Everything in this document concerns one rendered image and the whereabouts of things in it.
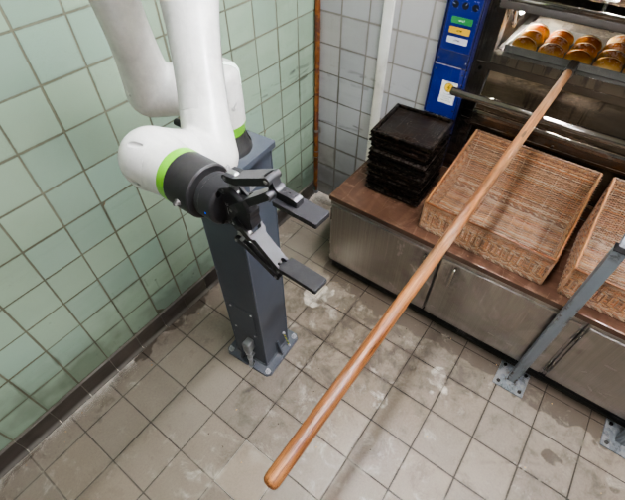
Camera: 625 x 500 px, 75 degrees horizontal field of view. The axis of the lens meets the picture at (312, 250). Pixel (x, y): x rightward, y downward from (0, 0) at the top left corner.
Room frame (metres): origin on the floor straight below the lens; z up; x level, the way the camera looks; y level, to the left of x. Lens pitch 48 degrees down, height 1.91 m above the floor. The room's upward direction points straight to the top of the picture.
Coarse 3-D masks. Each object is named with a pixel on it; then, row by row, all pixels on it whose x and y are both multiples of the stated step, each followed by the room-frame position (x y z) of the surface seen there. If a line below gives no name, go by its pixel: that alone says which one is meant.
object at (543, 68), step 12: (492, 60) 1.73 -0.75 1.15; (504, 60) 1.70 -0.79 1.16; (516, 60) 1.67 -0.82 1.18; (528, 60) 1.67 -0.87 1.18; (540, 72) 1.61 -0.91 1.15; (552, 72) 1.59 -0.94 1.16; (576, 72) 1.55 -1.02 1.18; (576, 84) 1.53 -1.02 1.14; (588, 84) 1.51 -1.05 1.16; (600, 84) 1.48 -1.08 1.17; (612, 84) 1.46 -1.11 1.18; (624, 84) 1.46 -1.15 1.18; (624, 96) 1.43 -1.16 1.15
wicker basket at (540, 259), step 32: (480, 160) 1.62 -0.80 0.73; (512, 160) 1.54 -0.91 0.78; (544, 160) 1.49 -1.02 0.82; (448, 192) 1.54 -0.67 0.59; (544, 192) 1.42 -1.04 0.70; (576, 192) 1.36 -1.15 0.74; (448, 224) 1.32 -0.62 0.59; (480, 224) 1.32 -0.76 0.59; (512, 224) 1.32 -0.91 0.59; (544, 224) 1.32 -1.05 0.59; (576, 224) 1.13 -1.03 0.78; (512, 256) 1.07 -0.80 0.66; (544, 256) 1.01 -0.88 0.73
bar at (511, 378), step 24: (456, 96) 1.43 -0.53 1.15; (480, 96) 1.38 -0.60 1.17; (552, 120) 1.23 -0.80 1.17; (624, 144) 1.10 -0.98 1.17; (624, 240) 0.87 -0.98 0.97; (600, 264) 0.85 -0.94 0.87; (576, 312) 0.82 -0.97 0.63; (552, 336) 0.83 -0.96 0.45; (528, 360) 0.83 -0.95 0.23; (504, 384) 0.82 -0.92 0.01; (624, 432) 0.58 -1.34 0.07; (624, 456) 0.50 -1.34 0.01
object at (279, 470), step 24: (552, 96) 1.32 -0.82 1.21; (528, 120) 1.19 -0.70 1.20; (504, 168) 0.95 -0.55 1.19; (480, 192) 0.83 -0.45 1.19; (456, 216) 0.75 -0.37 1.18; (432, 264) 0.60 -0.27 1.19; (408, 288) 0.53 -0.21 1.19; (384, 336) 0.42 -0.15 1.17; (360, 360) 0.36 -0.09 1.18; (336, 384) 0.31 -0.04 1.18; (312, 432) 0.23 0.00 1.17; (288, 456) 0.19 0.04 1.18; (264, 480) 0.16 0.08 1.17
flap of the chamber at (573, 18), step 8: (504, 0) 1.61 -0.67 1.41; (512, 8) 1.58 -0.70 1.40; (520, 8) 1.57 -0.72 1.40; (528, 8) 1.55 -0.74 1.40; (536, 8) 1.54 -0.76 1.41; (544, 8) 1.53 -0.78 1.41; (544, 16) 1.52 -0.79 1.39; (552, 16) 1.50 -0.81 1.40; (560, 16) 1.49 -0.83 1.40; (568, 16) 1.48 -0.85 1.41; (576, 16) 1.46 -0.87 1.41; (584, 16) 1.45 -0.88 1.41; (584, 24) 1.44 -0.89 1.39; (592, 24) 1.43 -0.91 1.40; (600, 24) 1.42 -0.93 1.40; (608, 24) 1.40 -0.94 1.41; (616, 24) 1.39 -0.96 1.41; (624, 24) 1.38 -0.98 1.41; (624, 32) 1.37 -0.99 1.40
